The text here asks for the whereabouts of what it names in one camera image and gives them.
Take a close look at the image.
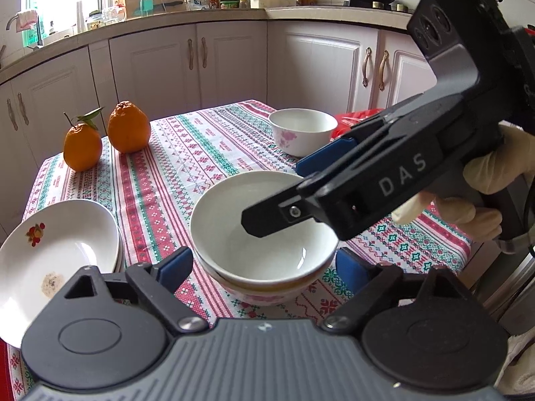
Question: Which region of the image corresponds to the white rectangular tray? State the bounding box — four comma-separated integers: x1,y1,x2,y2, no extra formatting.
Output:
247,0,299,9

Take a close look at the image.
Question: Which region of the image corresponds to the person's white jacket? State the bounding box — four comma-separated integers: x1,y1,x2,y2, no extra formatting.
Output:
499,334,535,397

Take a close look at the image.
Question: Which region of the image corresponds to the orange with green leaves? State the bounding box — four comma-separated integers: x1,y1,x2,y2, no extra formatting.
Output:
63,106,105,173

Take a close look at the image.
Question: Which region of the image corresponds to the red green patterned tablecloth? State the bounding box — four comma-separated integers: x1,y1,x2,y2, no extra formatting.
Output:
0,99,475,401

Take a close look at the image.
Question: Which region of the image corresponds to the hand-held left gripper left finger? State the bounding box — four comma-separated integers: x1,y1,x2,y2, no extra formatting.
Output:
62,247,210,336

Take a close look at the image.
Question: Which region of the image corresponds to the metal faucet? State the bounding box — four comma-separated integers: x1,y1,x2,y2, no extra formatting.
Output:
6,10,44,48

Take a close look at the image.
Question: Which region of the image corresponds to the kitchen countertop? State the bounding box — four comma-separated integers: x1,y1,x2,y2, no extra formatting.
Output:
0,2,419,84

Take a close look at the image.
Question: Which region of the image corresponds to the white bowl pink flower print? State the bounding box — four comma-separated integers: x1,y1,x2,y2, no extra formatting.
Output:
269,108,338,158
196,255,335,306
190,171,340,285

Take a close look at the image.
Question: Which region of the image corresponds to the red plastic bag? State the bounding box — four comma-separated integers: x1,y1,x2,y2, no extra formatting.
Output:
332,108,387,139

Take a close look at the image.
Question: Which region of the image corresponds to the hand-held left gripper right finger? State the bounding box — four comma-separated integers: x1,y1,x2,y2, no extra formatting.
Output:
322,247,465,336

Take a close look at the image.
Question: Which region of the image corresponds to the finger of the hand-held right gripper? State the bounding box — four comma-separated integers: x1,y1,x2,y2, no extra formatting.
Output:
296,111,400,178
241,177,323,237

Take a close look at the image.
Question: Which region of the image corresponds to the white kitchen cabinet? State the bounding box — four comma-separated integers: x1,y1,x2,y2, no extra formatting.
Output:
0,19,444,239

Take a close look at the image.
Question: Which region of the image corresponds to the white plate with brown stain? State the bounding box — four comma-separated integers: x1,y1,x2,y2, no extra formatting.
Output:
0,199,120,349

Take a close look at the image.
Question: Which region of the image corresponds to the bumpy orange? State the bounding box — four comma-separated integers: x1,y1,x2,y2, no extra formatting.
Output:
107,100,151,154

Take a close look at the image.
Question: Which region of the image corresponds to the person's right hand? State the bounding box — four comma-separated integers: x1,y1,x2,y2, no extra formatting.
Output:
392,123,535,243

